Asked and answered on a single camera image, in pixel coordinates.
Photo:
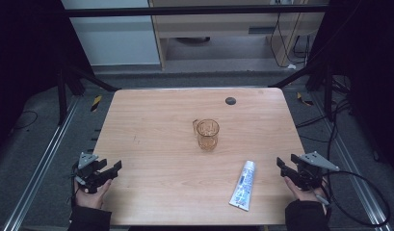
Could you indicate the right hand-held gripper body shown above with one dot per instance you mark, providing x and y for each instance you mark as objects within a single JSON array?
[{"x": 310, "y": 171}]

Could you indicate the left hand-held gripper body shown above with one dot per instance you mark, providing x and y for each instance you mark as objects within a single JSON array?
[{"x": 86, "y": 170}]

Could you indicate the white toothpaste tube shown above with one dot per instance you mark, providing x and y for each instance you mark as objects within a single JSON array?
[{"x": 243, "y": 185}]

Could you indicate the amber glass mug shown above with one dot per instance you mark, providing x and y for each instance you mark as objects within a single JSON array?
[{"x": 206, "y": 134}]

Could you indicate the person's right hand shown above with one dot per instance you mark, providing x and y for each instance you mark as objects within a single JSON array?
[{"x": 302, "y": 192}]

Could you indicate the person's left hand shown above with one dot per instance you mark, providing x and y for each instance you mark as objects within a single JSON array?
[{"x": 92, "y": 197}]

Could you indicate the yellow black striped tape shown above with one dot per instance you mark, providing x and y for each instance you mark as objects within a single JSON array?
[
  {"x": 304, "y": 100},
  {"x": 96, "y": 103}
]

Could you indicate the black metal stand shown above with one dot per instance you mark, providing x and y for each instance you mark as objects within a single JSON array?
[
  {"x": 62, "y": 96},
  {"x": 328, "y": 93}
]

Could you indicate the dark round table grommet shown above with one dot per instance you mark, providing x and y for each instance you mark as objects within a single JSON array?
[{"x": 230, "y": 101}]

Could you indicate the dark curtain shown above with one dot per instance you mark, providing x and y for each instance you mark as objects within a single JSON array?
[
  {"x": 371, "y": 80},
  {"x": 24, "y": 64}
]

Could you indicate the white cabinet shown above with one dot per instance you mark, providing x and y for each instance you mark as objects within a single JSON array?
[{"x": 114, "y": 38}]

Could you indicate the light wooden desk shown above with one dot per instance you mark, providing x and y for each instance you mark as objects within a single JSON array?
[{"x": 223, "y": 24}]

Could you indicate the aluminium floor rail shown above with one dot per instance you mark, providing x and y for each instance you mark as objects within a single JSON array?
[
  {"x": 43, "y": 163},
  {"x": 352, "y": 163}
]

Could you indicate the white wall plug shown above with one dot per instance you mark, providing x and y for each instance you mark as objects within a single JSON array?
[{"x": 291, "y": 66}]

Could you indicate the black horizontal frame bar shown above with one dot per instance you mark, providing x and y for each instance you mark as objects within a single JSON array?
[{"x": 185, "y": 11}]

